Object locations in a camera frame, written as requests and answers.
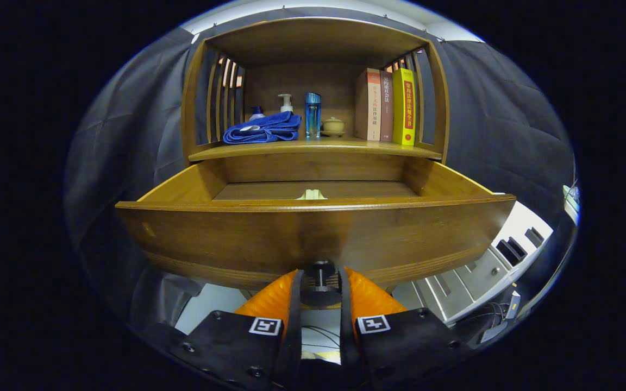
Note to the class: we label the white pump bottle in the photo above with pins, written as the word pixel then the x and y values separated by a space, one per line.
pixel 286 103

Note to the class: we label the folded blue towel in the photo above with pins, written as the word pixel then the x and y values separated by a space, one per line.
pixel 269 127

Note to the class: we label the wooden drawer with black knob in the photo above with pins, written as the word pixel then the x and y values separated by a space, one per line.
pixel 237 239

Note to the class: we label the tan book with orange spine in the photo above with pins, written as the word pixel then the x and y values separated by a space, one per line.
pixel 370 108

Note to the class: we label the yellow book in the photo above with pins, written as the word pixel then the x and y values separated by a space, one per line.
pixel 405 108

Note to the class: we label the wooden cabinet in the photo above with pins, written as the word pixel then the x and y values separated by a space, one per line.
pixel 313 38

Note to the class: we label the white power strip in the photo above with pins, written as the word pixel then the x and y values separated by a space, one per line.
pixel 513 305

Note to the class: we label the tall blue glass bottle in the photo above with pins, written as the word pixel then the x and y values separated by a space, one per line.
pixel 313 117

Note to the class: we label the small white blue-capped bottle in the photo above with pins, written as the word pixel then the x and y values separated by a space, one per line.
pixel 257 113

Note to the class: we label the beige lidded teacup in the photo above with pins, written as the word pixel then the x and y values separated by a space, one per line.
pixel 333 126

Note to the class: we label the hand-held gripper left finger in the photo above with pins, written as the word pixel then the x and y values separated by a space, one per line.
pixel 237 342

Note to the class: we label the white side desk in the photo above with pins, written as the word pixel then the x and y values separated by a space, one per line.
pixel 573 209

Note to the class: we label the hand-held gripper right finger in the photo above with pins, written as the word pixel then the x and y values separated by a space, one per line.
pixel 400 347

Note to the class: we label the brown book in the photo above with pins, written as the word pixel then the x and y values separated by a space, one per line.
pixel 386 108

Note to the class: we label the wooden countertop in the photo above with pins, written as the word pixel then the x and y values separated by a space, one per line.
pixel 318 147

